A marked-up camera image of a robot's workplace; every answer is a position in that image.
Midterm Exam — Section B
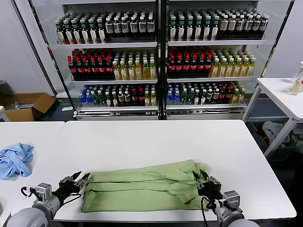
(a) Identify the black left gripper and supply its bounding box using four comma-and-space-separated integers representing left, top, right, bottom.
55, 171, 91, 204

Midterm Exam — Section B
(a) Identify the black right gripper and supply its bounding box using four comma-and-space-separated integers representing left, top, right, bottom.
192, 169, 223, 197

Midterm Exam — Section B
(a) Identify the light green t-shirt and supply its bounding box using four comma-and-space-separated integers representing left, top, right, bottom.
81, 159, 211, 213

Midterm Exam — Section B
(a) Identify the glass door beverage cooler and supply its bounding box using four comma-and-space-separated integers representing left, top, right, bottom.
14, 0, 164, 121
160, 0, 295, 121

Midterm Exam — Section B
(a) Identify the crumpled light blue garment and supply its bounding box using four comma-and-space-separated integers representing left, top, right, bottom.
0, 142, 35, 180

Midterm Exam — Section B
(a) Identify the dark plastic laundry crate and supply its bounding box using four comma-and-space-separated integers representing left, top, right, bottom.
246, 122, 303, 163

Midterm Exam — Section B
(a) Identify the white metal cooler shelf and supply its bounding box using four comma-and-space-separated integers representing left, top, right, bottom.
77, 105, 159, 112
167, 76, 254, 83
70, 79, 158, 84
56, 42, 158, 50
166, 103, 245, 110
167, 39, 267, 46

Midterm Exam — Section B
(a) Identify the open brown cardboard box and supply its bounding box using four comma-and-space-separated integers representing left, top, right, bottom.
0, 92, 57, 122

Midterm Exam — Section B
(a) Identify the crumpled white garment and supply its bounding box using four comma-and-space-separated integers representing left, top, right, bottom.
261, 121, 291, 144

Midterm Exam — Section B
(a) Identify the bundle of metal rods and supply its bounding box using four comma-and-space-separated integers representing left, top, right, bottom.
14, 101, 33, 110

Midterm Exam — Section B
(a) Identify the white stool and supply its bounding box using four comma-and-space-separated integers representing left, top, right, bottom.
0, 106, 10, 122

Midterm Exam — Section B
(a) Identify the crumpled grey green garment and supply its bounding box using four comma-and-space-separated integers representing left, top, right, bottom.
287, 127, 303, 145

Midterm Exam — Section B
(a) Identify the white side table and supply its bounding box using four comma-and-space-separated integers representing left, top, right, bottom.
242, 77, 303, 159

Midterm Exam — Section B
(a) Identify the dark grey box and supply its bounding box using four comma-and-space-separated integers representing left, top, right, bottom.
0, 80, 11, 95

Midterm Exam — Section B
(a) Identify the clear glass bottle white cap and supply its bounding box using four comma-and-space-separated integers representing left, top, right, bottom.
288, 61, 303, 96

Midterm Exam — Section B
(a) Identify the white cap dark drink bottle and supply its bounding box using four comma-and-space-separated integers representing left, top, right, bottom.
113, 17, 122, 38
235, 14, 245, 38
259, 14, 269, 37
105, 17, 114, 38
138, 15, 147, 38
129, 16, 139, 38
146, 15, 156, 38
251, 14, 260, 37
244, 14, 253, 38
121, 16, 130, 38

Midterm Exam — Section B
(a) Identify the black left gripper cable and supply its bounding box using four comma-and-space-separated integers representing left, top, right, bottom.
60, 192, 82, 206

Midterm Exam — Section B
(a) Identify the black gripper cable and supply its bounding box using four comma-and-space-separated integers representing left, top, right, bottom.
200, 196, 216, 227
60, 192, 82, 206

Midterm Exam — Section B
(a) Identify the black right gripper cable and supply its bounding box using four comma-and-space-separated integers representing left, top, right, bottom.
200, 196, 216, 227

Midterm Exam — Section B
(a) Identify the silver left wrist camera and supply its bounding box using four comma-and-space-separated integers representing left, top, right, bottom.
35, 183, 53, 201

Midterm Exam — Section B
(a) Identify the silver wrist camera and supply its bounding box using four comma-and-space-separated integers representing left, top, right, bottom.
223, 190, 242, 210
35, 183, 53, 201

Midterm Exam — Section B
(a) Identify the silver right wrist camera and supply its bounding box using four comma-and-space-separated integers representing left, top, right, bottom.
223, 190, 242, 210

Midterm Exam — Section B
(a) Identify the thin black looped camera cable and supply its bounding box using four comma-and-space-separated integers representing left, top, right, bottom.
20, 186, 36, 197

